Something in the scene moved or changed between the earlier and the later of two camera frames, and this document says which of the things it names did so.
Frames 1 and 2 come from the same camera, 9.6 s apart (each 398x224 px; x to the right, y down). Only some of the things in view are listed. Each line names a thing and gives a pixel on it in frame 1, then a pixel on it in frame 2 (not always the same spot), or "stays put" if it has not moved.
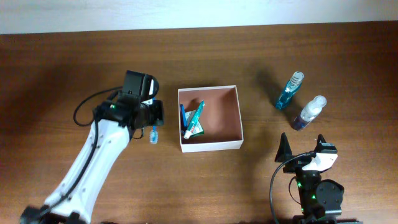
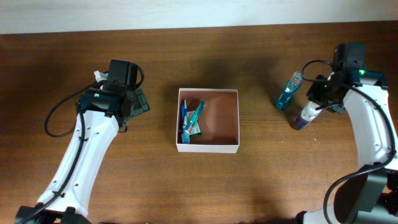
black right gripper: x=285 y=151 to x=313 y=95
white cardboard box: x=220 y=117 stays put
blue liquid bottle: x=290 y=90 stays put
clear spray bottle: x=310 y=112 stays put
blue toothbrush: x=154 y=134 to x=185 y=137
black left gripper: x=159 y=118 to x=141 y=104
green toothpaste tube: x=194 y=121 stays put
